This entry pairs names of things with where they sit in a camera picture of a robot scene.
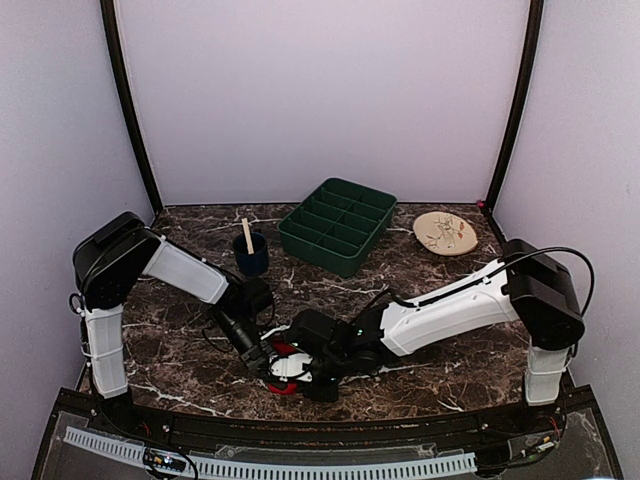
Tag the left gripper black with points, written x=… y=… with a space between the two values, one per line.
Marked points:
x=256 y=351

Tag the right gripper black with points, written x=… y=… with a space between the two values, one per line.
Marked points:
x=326 y=395

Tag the red santa sock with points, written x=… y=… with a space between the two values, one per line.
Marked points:
x=278 y=348

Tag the green compartment tray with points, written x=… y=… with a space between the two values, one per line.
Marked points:
x=337 y=225

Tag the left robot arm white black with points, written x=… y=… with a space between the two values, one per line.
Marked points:
x=124 y=259

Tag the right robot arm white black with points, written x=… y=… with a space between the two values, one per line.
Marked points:
x=525 y=284

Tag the dark blue mug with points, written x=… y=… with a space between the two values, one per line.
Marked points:
x=255 y=263

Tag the wooden stick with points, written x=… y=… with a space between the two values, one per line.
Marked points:
x=247 y=236

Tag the beige decorated plate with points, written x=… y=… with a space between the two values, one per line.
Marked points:
x=445 y=234

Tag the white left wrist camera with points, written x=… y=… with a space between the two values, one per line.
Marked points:
x=274 y=331

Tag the black front rail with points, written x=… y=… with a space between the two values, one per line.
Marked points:
x=204 y=432

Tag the white slotted cable duct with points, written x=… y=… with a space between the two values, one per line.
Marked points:
x=166 y=464

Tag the left black frame post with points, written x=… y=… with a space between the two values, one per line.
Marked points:
x=120 y=75

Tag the black frame post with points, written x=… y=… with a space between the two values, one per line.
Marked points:
x=120 y=75
x=525 y=71

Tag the right black frame post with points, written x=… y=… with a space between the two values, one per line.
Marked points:
x=525 y=71

